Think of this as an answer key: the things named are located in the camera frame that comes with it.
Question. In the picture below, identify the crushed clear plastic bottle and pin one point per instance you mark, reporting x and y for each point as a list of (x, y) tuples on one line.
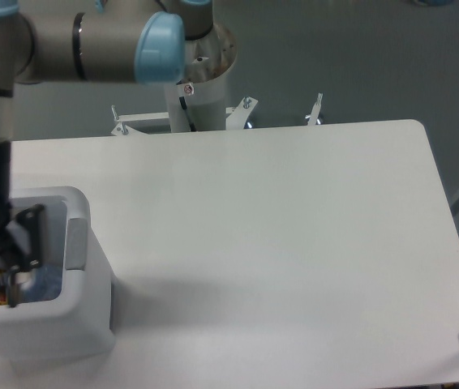
[(40, 284)]

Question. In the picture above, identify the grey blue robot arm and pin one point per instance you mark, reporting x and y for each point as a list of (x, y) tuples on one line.
[(125, 42)]

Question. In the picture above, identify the colourful trash in can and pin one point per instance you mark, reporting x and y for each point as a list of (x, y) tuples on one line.
[(1, 287)]

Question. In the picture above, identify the white trash can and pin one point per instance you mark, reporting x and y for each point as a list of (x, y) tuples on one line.
[(78, 322)]

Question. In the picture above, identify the white pedestal foot bracket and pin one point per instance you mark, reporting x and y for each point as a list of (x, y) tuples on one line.
[(237, 117)]

